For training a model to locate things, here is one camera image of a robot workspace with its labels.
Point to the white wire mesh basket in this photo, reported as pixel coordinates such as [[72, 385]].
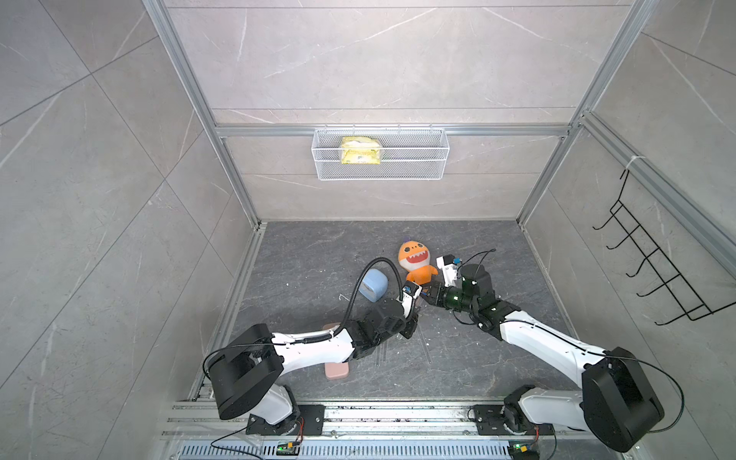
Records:
[[408, 154]]

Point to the orange shark plush toy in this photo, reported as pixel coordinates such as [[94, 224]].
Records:
[[414, 257]]

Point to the light blue plastic cup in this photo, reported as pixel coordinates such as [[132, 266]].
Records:
[[373, 285]]

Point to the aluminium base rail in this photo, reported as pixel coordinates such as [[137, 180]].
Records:
[[370, 430]]

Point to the black wire hook rack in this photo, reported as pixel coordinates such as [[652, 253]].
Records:
[[690, 305]]

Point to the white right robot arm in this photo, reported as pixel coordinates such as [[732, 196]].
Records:
[[613, 398]]

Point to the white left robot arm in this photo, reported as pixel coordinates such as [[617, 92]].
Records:
[[244, 374]]

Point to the yellow packet in basket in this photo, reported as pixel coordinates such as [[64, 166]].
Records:
[[360, 150]]

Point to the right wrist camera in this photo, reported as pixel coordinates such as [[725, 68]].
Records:
[[448, 266]]

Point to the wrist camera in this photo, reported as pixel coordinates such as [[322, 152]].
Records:
[[410, 293], [448, 266]]

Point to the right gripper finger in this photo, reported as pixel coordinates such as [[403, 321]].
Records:
[[431, 300], [429, 290]]

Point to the pink rectangular case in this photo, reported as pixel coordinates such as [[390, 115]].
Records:
[[336, 371]]

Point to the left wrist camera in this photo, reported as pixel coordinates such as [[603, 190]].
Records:
[[410, 293]]

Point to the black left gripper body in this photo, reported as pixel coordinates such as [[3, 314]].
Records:
[[400, 327]]

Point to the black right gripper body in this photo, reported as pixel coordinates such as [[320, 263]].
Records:
[[452, 298]]

